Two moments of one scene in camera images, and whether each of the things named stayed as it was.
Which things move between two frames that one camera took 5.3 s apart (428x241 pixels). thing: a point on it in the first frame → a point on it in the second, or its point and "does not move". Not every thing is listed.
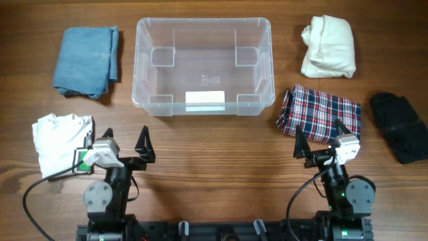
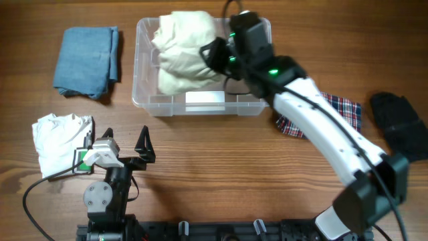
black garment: x=406 y=133 does not move
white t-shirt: x=57 y=137 does not move
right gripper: x=303 y=148 → x=219 y=57
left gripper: x=146 y=152 does not move
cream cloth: x=330 y=49 → x=179 y=38
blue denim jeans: x=87 y=61 does not move
